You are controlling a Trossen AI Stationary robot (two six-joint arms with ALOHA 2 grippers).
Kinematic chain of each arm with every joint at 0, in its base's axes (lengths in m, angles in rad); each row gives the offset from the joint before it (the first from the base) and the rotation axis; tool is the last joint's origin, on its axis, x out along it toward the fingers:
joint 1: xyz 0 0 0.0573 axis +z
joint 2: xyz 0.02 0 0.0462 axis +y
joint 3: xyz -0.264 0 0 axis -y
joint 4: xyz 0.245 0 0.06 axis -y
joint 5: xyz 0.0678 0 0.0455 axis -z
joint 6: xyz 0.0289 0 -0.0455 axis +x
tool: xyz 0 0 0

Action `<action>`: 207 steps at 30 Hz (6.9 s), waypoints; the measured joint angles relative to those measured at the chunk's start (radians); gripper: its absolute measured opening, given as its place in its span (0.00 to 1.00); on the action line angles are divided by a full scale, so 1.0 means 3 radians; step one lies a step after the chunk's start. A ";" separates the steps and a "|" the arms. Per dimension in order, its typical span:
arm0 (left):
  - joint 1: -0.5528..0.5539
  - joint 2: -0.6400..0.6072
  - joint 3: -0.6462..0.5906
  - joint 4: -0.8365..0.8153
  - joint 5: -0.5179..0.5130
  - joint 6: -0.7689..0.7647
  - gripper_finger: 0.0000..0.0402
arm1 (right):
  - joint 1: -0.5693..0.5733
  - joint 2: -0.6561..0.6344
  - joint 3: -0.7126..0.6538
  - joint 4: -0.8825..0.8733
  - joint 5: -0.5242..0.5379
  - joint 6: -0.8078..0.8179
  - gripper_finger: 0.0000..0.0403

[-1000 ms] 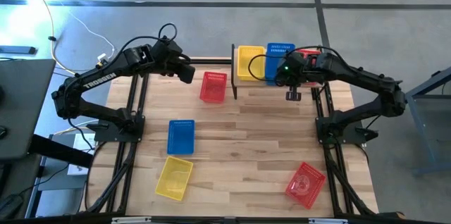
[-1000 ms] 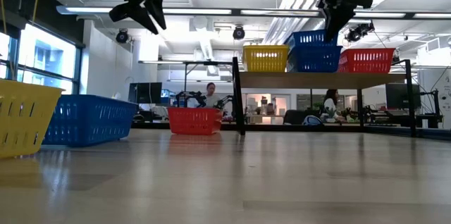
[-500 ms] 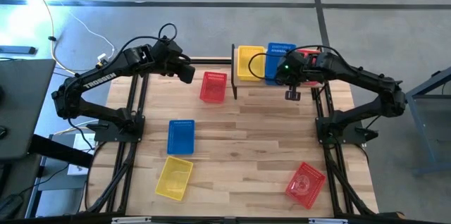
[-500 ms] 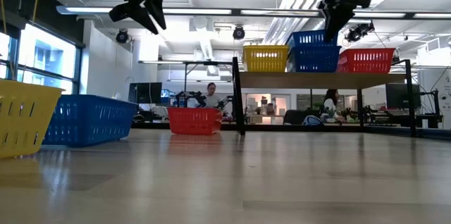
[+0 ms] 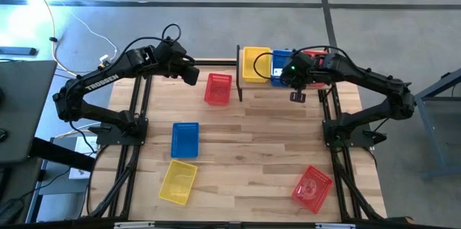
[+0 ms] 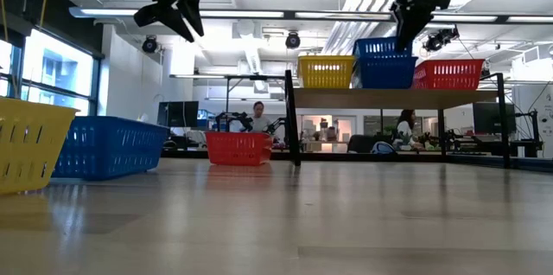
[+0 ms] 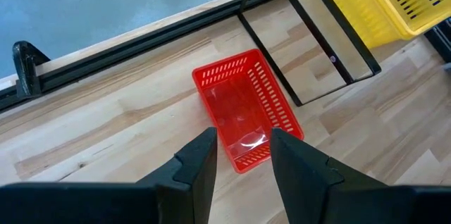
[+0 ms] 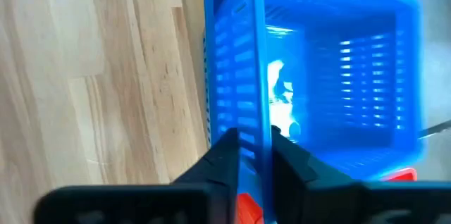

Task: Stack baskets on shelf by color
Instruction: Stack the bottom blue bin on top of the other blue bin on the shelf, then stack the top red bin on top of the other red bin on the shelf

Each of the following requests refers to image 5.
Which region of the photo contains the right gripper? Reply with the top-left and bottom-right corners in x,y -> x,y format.
289,49 -> 324,104

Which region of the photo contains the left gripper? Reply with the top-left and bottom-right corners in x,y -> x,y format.
156,53 -> 201,86

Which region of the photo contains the red plastic basket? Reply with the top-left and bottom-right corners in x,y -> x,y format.
304,48 -> 329,89
203,73 -> 233,107
290,165 -> 334,215

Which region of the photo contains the blue plastic basket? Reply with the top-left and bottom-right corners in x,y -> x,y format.
170,122 -> 200,159
270,49 -> 295,88

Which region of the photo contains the yellow plastic basket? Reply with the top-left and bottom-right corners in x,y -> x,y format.
241,46 -> 272,84
158,159 -> 199,207

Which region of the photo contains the white box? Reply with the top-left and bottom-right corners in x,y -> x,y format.
67,135 -> 100,181

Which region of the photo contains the grey metal table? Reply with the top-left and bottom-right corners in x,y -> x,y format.
413,67 -> 461,181

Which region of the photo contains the black desk leg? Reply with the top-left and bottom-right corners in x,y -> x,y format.
27,137 -> 97,173

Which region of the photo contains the grey desk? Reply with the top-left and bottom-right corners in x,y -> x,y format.
0,59 -> 58,165

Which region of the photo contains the black power strip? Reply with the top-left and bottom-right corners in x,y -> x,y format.
0,46 -> 39,56

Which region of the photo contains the black power adapter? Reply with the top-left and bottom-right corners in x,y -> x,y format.
0,198 -> 24,225

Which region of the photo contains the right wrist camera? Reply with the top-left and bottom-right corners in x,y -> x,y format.
279,55 -> 297,88

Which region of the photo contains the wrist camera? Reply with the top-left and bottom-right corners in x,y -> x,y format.
164,40 -> 188,59
279,55 -> 297,88

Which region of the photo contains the black aluminium rig frame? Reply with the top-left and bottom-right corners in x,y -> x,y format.
81,58 -> 415,229

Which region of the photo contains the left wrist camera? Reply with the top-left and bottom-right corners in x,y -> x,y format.
164,40 -> 188,59

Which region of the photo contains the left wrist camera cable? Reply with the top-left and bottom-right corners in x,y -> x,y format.
113,22 -> 183,66

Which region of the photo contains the white cable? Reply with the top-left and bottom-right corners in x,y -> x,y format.
70,11 -> 119,60

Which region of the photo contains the yellow cable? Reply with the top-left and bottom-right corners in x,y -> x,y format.
21,0 -> 109,78

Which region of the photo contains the silver metal bracket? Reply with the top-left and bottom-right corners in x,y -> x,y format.
114,221 -> 155,229
315,223 -> 356,229

